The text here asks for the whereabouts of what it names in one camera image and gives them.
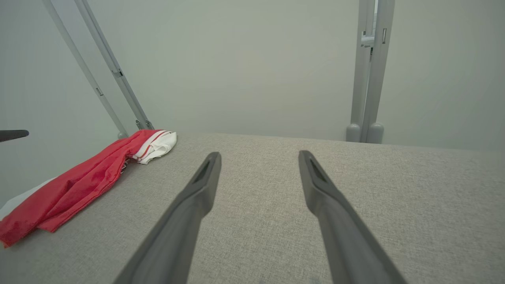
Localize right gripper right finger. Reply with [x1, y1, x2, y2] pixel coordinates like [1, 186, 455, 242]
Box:
[298, 149, 407, 284]

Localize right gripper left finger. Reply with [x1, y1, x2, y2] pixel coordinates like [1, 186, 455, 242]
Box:
[112, 151, 223, 284]

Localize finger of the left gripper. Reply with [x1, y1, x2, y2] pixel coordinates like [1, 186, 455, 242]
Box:
[0, 130, 30, 143]

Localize red basketball jersey white sleeves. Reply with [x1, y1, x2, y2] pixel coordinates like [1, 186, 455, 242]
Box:
[0, 129, 178, 249]

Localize white cloth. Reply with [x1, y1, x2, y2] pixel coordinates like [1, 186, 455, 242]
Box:
[0, 177, 56, 220]

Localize grey slim partition post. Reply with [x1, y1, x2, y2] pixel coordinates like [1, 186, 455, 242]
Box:
[41, 0, 129, 139]
[73, 0, 155, 131]

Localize grey round-foot partition post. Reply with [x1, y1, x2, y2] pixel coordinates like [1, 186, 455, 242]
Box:
[346, 0, 375, 143]
[361, 0, 396, 144]

